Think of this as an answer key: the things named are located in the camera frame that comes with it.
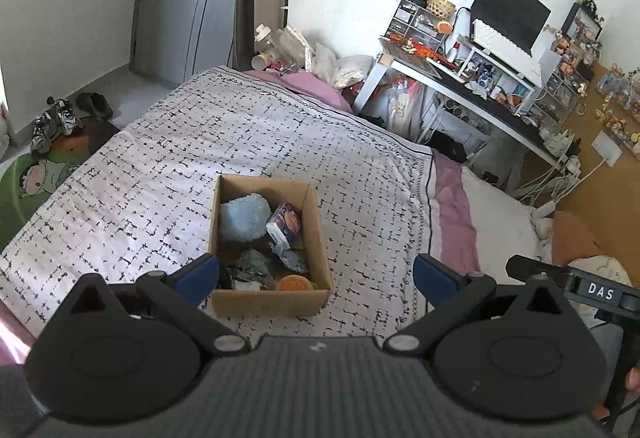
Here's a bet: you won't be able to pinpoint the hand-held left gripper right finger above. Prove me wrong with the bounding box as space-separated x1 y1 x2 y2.
382 253 569 358

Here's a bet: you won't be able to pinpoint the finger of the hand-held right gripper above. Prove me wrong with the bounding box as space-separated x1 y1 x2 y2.
506 254 575 292

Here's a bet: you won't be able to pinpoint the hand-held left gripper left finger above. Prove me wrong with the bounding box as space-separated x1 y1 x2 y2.
65 252 253 360

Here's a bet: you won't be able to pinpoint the black crinkled bag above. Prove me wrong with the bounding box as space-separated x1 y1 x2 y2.
219 248 282 292

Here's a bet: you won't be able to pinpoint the light blue plush toy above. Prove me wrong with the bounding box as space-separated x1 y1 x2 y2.
219 193 272 245

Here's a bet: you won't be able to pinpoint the brown cardboard box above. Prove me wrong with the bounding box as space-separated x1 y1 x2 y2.
206 174 334 319

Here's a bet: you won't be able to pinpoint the blue white tissue pack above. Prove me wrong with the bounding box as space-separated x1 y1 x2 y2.
265 202 304 252

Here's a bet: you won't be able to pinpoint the light patterned cloth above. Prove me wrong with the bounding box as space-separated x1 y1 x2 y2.
570 256 634 290

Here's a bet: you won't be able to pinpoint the white pillow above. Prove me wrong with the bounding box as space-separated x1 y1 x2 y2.
460 165 552 265

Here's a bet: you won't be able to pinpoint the orange burger plush toy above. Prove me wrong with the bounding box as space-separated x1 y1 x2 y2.
275 274 314 292

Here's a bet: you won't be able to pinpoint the white black patterned blanket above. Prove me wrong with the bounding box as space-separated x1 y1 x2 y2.
0 65 437 345

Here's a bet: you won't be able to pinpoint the white desk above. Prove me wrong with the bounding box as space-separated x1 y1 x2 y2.
352 35 585 195

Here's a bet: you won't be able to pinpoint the plastic bags under desk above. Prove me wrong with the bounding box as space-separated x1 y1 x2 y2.
384 77 432 140

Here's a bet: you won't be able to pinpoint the clear acrylic drawers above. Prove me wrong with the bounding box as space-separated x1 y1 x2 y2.
531 67 592 125

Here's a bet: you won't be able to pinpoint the green cartoon floor mat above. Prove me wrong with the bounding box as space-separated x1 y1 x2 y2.
0 138 97 250

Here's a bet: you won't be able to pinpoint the row of small figurines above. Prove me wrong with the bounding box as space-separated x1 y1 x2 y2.
594 62 640 146

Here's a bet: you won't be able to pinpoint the white desk shelf riser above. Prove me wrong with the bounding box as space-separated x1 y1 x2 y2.
456 40 540 115

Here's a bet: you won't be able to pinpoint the pair of dark slippers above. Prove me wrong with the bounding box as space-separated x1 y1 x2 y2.
75 91 115 120

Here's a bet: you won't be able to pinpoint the person's grey clothing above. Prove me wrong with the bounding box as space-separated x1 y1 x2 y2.
0 362 48 438

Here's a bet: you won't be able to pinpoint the white keyboard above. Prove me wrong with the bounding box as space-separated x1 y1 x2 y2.
471 19 534 60

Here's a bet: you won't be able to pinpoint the white crumpled bags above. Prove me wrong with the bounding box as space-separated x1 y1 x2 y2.
272 25 377 90

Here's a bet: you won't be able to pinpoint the clear drawer organizer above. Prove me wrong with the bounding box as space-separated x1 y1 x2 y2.
389 0 454 40

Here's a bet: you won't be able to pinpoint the black computer monitor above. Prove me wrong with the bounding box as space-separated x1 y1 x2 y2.
470 0 552 57

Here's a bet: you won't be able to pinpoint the woven wicker basket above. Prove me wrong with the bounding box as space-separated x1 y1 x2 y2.
426 0 457 20

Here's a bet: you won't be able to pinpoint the white power strip with cables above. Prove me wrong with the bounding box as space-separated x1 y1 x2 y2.
520 153 586 240

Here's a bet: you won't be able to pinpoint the white wire cart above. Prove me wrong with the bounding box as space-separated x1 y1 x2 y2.
417 94 495 155

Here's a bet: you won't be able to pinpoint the black picture frame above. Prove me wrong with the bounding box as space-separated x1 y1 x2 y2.
560 0 607 46

